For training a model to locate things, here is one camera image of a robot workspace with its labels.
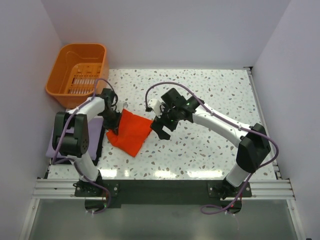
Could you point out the folded lavender t shirt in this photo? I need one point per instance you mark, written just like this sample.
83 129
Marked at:
96 135

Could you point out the orange t shirt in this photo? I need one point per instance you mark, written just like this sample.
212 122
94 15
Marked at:
133 130

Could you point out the aluminium front rail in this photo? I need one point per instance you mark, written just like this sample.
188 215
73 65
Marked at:
260 189

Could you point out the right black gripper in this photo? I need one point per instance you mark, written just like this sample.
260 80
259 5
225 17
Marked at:
157 124

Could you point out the orange plastic basket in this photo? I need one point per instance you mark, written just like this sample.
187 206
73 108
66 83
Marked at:
76 68

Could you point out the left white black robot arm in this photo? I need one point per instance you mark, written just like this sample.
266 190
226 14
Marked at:
71 140

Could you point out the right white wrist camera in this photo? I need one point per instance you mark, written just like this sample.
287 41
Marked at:
155 105

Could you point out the aluminium table edge rail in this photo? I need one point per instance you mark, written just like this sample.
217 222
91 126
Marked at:
275 165

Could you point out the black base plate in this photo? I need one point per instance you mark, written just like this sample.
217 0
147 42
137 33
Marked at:
113 194

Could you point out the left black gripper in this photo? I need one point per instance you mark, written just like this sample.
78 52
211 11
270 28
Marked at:
114 125

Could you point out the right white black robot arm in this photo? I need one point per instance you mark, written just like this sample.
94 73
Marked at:
251 141

